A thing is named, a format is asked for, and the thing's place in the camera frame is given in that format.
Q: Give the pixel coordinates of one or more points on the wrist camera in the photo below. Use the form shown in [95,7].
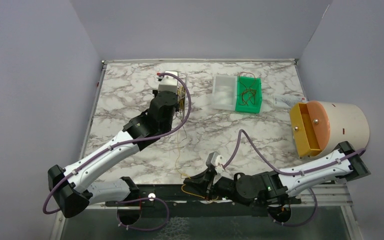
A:
[167,83]
[216,161]

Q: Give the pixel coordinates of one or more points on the green plastic bin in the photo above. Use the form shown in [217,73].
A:
[249,95]

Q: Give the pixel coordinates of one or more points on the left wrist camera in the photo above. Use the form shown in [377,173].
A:
[167,83]

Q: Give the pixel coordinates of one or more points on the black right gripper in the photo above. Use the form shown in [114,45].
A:
[207,180]

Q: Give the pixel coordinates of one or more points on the white perforated filament spool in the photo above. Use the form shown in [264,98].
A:
[182,95]

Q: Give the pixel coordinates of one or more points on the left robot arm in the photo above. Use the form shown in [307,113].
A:
[73,187]

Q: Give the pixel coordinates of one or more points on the white and orange cylinder container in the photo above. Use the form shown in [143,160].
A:
[319,126]

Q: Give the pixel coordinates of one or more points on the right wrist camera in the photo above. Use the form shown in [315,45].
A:
[216,161]

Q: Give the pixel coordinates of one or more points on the white translucent plastic bin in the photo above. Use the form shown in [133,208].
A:
[224,92]

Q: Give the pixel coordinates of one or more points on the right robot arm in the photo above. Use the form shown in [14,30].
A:
[278,186]

